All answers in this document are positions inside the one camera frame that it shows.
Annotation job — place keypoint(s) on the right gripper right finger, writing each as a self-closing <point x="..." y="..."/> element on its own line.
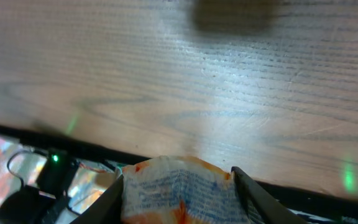
<point x="270" y="210"/>

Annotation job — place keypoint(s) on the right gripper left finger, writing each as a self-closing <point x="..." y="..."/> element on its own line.
<point x="107" y="208"/>

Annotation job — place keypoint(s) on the orange snack packet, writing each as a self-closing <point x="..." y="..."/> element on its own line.
<point x="176" y="189"/>

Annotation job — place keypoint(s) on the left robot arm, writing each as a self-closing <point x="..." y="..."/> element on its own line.
<point x="43" y="203"/>

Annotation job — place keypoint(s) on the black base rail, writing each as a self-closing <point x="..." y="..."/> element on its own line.
<point x="310" y="206"/>

